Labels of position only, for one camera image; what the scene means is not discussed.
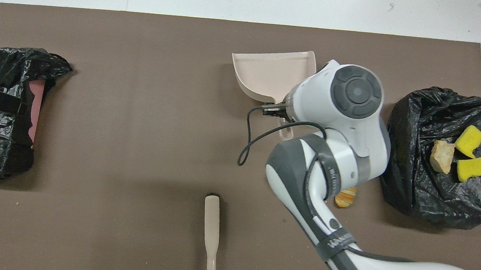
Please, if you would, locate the black bin bag fully covering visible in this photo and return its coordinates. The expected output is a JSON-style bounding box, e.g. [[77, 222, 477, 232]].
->
[[377, 83, 481, 231]]

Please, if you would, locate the striped croissant piece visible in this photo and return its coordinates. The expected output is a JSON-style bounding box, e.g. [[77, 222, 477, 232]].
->
[[333, 185, 358, 210]]

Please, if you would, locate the brown table mat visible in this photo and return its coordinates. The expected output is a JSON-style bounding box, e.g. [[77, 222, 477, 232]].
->
[[0, 2, 481, 270]]

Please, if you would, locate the wavy yellow sponge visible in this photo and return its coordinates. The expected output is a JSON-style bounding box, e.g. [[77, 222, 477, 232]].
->
[[455, 154, 481, 184]]

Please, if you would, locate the pale crusty bread chunk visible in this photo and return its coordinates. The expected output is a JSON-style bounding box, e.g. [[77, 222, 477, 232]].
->
[[430, 139, 456, 175]]

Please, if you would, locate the notched yellow sponge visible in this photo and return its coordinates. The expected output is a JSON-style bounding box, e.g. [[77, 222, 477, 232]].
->
[[454, 124, 481, 160]]

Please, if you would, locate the pink bin box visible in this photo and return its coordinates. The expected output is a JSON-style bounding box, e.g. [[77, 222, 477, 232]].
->
[[24, 79, 46, 150]]

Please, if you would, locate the beige hand brush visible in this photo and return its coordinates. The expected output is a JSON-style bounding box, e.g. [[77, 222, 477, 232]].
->
[[199, 192, 223, 270]]

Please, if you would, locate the beige plastic dustpan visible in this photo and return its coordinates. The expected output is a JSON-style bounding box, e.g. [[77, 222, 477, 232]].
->
[[225, 45, 318, 142]]

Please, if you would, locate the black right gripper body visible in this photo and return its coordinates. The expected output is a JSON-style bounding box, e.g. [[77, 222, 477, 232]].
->
[[279, 95, 295, 122]]

